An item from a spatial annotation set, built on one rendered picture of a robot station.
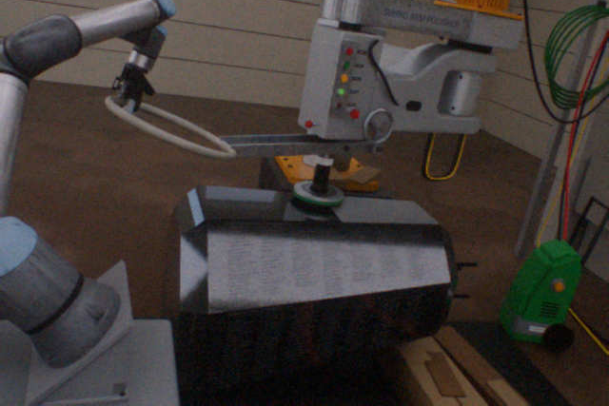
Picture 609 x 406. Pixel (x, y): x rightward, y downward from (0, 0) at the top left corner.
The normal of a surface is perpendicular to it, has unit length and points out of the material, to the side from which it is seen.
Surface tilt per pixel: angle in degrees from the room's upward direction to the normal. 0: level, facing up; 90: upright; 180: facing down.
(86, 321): 55
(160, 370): 0
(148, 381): 0
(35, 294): 81
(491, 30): 90
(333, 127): 90
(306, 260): 45
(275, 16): 90
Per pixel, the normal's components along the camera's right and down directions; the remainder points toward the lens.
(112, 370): 0.34, 0.35
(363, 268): 0.35, -0.42
